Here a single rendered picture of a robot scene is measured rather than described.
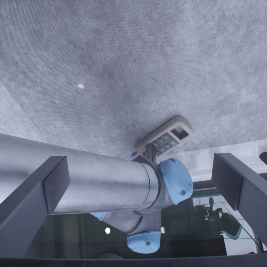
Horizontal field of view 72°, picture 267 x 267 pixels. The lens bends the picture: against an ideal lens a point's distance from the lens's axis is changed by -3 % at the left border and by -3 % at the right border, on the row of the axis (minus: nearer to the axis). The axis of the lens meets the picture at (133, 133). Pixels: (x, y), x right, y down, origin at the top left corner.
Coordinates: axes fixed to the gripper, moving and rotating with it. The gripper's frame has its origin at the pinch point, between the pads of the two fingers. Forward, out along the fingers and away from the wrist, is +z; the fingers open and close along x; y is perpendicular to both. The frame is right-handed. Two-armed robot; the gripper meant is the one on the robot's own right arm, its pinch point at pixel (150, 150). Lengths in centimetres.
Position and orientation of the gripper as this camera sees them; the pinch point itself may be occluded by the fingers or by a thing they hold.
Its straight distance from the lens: 65.4
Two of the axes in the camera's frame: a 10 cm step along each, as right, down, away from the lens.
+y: 6.7, -5.2, -5.3
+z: 1.2, -6.3, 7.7
